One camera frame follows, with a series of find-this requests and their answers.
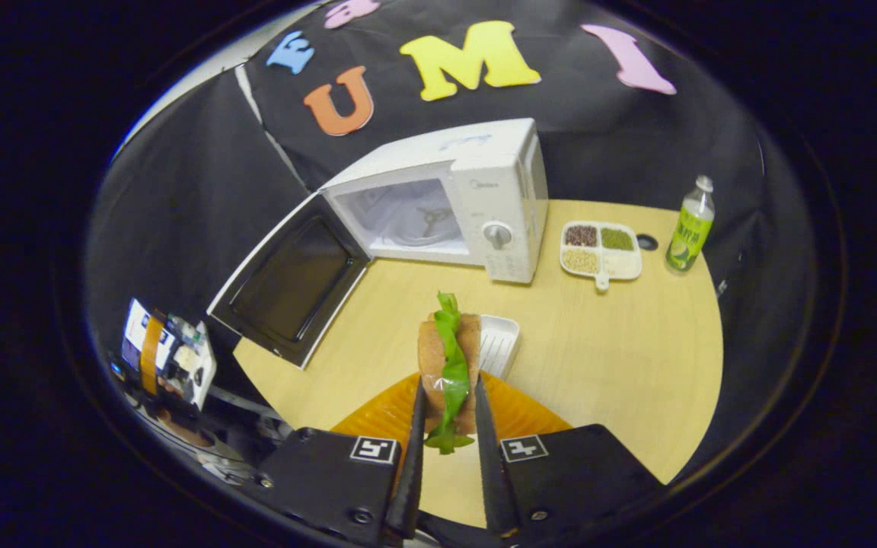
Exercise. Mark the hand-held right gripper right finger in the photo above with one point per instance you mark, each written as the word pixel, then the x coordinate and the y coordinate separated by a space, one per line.
pixel 490 472

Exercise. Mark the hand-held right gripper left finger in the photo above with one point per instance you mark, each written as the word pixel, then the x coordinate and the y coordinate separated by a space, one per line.
pixel 413 472

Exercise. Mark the lettuce sandwich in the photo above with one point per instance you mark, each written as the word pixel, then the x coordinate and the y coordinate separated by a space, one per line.
pixel 454 365

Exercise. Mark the white microwave oven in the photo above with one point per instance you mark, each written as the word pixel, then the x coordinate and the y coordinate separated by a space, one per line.
pixel 499 167

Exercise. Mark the small white ribbed tray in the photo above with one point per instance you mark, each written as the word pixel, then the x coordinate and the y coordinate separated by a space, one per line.
pixel 501 342

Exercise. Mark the divided white bean dish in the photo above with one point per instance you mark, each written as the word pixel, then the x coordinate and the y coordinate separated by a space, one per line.
pixel 621 262

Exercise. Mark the green drink bottle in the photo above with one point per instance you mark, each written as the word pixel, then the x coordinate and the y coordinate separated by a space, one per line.
pixel 688 232

